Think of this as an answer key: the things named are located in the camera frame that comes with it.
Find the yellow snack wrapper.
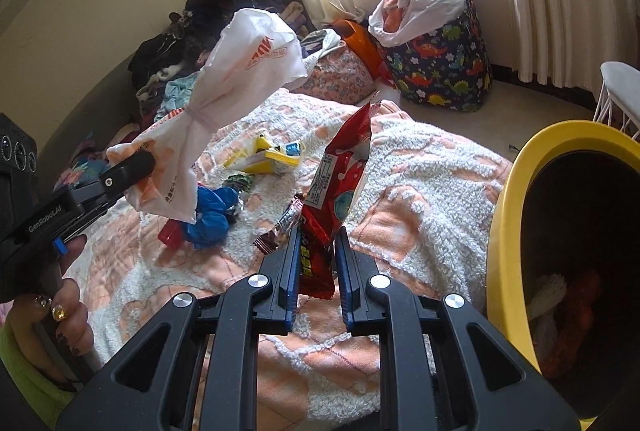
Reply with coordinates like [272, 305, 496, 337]
[223, 134, 301, 175]

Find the green black wrapper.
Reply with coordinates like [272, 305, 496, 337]
[222, 172, 256, 214]

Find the white round stool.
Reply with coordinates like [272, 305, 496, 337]
[592, 61, 640, 136]

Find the red plastic bag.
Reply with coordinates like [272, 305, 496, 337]
[542, 268, 603, 377]

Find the pile of clothes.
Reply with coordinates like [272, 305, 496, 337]
[127, 0, 308, 132]

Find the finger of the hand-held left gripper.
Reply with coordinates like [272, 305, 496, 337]
[67, 150, 157, 214]

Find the blue plastic bag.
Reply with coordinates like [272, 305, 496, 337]
[181, 183, 241, 253]

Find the lavender white cloth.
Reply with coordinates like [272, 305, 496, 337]
[300, 28, 346, 62]

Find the red foil wrapper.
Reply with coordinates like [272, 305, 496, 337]
[157, 218, 193, 248]

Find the white plastic bag orange print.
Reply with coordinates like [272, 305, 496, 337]
[106, 8, 308, 224]

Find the yellow trash bin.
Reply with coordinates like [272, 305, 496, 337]
[485, 121, 640, 431]

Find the brown candy wrapper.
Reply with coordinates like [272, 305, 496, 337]
[252, 231, 281, 254]

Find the pink floral bag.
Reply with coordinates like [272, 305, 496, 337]
[290, 43, 383, 104]

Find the colourful printed cloth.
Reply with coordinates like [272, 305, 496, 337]
[65, 131, 131, 192]

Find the peach white fluffy blanket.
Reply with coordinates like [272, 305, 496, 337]
[30, 88, 513, 431]

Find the red snack packet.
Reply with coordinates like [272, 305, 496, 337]
[297, 101, 373, 301]

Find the wide cream curtain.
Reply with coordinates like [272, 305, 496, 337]
[487, 0, 618, 99]

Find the grey headboard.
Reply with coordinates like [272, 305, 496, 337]
[37, 56, 151, 192]

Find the silver brown wrapper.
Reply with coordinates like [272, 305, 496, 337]
[275, 193, 306, 242]

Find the crumpled white tissue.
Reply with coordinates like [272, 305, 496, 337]
[529, 275, 568, 319]

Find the person's left forearm green sleeve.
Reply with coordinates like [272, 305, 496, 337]
[0, 326, 76, 417]

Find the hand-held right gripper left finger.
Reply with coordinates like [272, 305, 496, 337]
[55, 228, 303, 431]

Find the dinosaur print storage basket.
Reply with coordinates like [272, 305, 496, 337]
[382, 0, 493, 114]

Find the light blue cloth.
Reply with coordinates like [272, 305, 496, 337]
[155, 73, 206, 122]

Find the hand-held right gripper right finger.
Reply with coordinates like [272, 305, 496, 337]
[334, 228, 583, 431]

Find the person's left hand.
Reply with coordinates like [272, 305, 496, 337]
[10, 233, 96, 387]

